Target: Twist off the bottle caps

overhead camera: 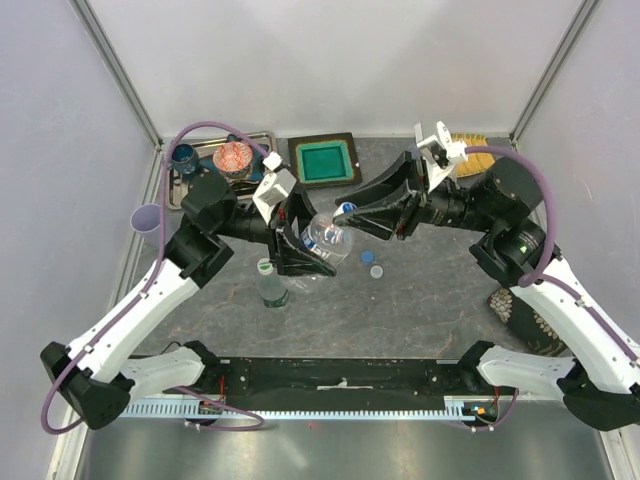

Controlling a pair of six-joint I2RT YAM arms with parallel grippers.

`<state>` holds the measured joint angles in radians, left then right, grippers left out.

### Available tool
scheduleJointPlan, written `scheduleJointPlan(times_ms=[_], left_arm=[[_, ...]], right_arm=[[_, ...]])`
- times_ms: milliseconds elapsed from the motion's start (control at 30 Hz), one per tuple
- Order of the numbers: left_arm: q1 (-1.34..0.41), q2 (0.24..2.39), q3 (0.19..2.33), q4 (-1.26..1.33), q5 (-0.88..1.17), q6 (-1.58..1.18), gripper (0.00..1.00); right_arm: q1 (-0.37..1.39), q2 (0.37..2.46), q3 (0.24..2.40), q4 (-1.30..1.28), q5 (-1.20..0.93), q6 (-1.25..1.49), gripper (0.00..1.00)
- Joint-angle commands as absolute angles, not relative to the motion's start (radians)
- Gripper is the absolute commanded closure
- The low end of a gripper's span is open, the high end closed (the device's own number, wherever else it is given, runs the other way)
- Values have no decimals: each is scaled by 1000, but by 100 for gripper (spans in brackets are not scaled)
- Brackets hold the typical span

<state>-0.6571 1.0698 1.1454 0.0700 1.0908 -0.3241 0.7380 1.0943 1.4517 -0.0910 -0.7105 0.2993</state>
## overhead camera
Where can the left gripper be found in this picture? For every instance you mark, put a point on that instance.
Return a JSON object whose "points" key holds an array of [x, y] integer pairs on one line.
{"points": [[291, 259]]}

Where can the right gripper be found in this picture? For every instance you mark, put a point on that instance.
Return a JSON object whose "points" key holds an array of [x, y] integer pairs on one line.
{"points": [[387, 219]]}

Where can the blue cap small bottle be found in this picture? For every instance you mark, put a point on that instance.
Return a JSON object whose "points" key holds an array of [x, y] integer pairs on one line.
{"points": [[323, 239]]}

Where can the green label plastic bottle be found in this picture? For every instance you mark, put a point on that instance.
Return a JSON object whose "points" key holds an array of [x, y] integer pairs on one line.
{"points": [[272, 291]]}

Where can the white bottle cap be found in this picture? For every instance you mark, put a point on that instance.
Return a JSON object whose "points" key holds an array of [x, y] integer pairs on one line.
{"points": [[376, 271]]}

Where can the blue white Pocari cap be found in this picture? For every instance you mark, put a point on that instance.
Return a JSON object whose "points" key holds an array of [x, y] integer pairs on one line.
{"points": [[344, 208]]}

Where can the white green Cestbon cap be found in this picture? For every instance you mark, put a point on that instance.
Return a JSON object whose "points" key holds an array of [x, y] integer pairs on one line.
{"points": [[264, 267]]}

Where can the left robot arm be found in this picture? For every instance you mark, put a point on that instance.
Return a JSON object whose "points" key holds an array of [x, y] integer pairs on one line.
{"points": [[96, 374]]}

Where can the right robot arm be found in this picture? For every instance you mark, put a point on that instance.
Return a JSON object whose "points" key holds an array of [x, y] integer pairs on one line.
{"points": [[599, 382]]}

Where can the blue star shaped dish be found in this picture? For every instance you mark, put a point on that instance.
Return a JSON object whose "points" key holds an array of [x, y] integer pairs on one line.
{"points": [[255, 171]]}

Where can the green square plate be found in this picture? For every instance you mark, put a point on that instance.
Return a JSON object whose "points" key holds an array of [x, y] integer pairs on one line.
{"points": [[326, 160]]}

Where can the yellow bamboo pattern plate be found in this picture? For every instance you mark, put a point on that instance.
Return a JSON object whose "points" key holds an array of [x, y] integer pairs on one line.
{"points": [[476, 163]]}

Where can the metal tray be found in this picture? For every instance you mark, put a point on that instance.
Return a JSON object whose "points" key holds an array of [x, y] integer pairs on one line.
{"points": [[178, 187]]}

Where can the red patterned bowl on tray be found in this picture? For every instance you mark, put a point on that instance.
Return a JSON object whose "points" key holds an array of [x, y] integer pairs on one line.
{"points": [[232, 157]]}

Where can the dark blue mug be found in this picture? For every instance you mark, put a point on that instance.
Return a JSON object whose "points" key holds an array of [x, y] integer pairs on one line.
{"points": [[185, 160]]}

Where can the purple plastic cup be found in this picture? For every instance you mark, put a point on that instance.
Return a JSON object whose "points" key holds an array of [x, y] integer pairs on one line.
{"points": [[145, 220]]}

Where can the dark floral square plate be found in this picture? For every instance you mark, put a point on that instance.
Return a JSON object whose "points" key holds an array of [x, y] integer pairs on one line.
{"points": [[526, 323]]}

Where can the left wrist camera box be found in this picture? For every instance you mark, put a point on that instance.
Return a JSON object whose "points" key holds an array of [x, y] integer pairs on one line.
{"points": [[277, 184]]}

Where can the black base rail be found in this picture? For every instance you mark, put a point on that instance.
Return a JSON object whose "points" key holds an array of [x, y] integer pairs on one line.
{"points": [[324, 382]]}

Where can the white cable duct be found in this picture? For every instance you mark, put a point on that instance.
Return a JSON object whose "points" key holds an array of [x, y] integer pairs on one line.
{"points": [[182, 407]]}

